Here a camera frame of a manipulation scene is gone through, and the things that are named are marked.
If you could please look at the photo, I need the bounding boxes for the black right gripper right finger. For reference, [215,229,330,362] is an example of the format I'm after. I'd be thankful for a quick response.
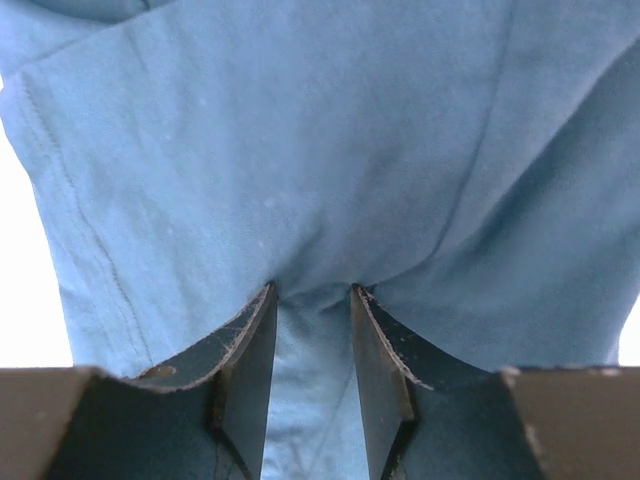
[351,286,639,479]

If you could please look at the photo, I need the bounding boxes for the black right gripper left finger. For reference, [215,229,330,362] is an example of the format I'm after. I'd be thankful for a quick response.
[1,285,277,479]

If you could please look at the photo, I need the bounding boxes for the blue t shirt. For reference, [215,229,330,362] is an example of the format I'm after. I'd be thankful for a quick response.
[1,1,639,479]

